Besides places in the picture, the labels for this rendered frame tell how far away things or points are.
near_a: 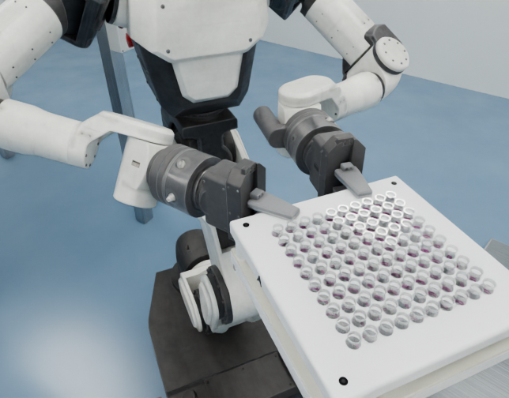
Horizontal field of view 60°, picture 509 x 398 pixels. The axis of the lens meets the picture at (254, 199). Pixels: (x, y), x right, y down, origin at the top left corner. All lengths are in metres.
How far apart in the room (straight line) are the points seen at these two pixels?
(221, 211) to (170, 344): 0.97
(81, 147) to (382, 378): 0.48
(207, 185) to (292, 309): 0.21
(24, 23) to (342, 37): 0.58
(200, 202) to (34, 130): 0.26
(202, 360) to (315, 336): 1.04
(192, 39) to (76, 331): 1.26
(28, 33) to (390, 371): 0.69
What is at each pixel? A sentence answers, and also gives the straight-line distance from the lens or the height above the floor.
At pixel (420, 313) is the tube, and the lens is 0.46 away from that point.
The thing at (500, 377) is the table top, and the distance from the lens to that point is 0.69.
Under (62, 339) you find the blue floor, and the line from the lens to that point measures 1.82.
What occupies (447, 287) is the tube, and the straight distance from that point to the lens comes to 0.48.
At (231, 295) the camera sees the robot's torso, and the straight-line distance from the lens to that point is 1.00.
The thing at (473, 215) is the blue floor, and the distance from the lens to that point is 2.42.
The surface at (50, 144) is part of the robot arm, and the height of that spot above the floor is 1.07.
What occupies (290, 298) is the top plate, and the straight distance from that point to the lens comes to 0.44.
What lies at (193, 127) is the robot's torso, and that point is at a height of 0.93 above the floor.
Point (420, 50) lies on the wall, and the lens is 3.87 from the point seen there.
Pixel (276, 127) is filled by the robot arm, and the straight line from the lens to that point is 0.71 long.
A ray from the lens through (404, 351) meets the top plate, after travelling 0.43.
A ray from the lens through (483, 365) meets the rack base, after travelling 0.52.
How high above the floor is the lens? 1.38
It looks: 38 degrees down
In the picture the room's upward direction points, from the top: straight up
